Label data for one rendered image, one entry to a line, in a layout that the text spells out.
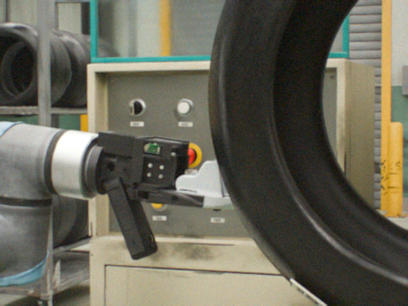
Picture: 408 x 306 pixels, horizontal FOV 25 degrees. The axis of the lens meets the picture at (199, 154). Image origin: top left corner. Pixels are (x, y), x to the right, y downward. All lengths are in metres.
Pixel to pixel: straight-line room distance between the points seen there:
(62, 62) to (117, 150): 3.85
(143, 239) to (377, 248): 0.33
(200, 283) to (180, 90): 0.40
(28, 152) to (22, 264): 0.16
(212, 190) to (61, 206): 3.86
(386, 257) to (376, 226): 0.05
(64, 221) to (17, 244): 3.78
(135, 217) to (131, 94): 0.78
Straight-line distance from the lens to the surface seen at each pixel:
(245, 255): 1.87
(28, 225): 1.27
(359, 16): 10.70
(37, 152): 1.24
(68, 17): 12.08
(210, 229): 1.93
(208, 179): 1.17
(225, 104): 1.06
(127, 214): 1.22
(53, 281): 5.03
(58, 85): 5.07
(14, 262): 1.28
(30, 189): 1.27
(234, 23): 1.06
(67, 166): 1.22
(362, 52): 10.67
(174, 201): 1.17
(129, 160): 1.22
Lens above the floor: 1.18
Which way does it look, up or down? 3 degrees down
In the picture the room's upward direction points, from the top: straight up
